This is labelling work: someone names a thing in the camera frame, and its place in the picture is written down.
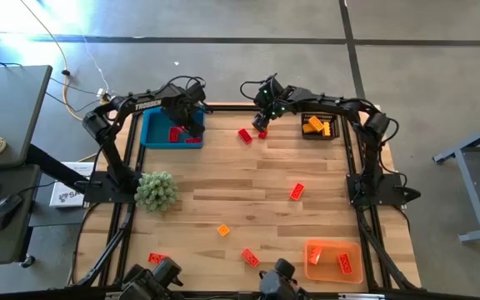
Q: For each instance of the silver metal bar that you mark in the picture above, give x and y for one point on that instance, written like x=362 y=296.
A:
x=110 y=296
x=361 y=296

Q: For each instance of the yellow power plug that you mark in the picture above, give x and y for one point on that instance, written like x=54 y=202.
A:
x=105 y=100

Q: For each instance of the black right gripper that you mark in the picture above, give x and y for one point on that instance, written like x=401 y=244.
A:
x=279 y=104

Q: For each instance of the potted green succulent plant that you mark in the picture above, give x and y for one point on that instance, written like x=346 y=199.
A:
x=156 y=192

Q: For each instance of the blue plastic bin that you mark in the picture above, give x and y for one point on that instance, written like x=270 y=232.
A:
x=156 y=131

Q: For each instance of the black aluminium table frame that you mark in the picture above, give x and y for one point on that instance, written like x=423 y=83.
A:
x=223 y=108

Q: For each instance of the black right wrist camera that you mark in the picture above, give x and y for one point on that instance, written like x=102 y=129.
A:
x=266 y=89

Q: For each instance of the grey metal table frame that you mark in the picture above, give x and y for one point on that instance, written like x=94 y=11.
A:
x=471 y=196

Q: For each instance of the light orange toy brick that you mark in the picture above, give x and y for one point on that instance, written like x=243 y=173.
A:
x=315 y=255

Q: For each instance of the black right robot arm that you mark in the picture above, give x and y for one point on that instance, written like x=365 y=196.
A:
x=331 y=104

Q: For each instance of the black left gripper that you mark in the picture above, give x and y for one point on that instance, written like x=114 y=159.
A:
x=181 y=109

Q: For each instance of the grey tabletop panel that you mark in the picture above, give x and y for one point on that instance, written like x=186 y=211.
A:
x=11 y=112

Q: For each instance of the black slatted basket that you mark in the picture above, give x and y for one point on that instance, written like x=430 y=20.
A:
x=335 y=133

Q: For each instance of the black computer mouse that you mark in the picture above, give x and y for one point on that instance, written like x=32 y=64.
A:
x=4 y=210

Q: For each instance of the white power adapter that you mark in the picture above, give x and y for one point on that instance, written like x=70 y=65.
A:
x=103 y=91

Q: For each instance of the dark grey computer desk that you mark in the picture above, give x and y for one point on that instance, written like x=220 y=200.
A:
x=2 y=250

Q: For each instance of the black diagonal beam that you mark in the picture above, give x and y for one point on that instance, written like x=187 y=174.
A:
x=56 y=166

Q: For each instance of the black caster wheel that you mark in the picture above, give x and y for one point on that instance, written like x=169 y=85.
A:
x=27 y=261

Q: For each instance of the small yellow-orange toy brick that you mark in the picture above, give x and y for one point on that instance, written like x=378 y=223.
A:
x=223 y=230

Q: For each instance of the white printed cardboard box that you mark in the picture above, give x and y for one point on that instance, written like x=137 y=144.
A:
x=67 y=196

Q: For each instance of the orange translucent plastic bin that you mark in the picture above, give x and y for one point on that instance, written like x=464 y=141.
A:
x=329 y=271

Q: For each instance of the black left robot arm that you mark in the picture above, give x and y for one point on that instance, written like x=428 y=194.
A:
x=148 y=104

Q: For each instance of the yellow toy brick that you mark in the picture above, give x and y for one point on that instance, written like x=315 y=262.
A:
x=326 y=128
x=308 y=128

